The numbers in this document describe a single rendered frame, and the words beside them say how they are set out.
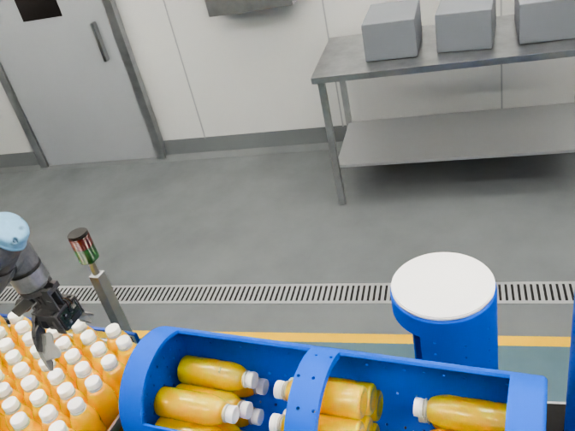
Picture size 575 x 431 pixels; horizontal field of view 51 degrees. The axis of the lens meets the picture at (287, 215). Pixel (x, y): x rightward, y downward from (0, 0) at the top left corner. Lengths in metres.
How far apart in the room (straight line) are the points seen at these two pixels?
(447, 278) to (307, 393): 0.65
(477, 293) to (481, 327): 0.09
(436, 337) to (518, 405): 0.52
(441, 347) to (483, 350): 0.13
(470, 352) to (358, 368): 0.40
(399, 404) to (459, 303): 0.35
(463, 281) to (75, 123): 4.26
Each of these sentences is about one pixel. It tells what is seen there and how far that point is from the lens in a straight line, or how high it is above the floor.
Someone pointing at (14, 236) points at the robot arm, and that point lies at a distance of 1.17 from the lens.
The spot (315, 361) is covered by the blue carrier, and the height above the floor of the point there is 1.23.
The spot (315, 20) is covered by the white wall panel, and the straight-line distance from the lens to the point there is 4.45.
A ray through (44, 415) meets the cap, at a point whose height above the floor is 1.10.
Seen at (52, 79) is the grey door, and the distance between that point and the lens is 5.40.
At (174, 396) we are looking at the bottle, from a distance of 1.45.
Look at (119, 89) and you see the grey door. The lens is 5.13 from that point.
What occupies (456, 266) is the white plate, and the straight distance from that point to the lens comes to 1.78.
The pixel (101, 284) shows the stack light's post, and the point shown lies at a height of 1.07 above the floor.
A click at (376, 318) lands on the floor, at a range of 3.15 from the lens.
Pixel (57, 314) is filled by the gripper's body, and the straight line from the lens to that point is 1.41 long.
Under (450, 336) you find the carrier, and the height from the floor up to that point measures 0.98.
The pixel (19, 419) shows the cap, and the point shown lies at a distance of 1.68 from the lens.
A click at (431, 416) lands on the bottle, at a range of 1.33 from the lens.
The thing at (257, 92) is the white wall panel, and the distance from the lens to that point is 4.75.
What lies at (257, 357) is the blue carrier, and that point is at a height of 1.09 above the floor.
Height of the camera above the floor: 2.16
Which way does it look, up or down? 32 degrees down
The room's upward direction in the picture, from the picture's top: 13 degrees counter-clockwise
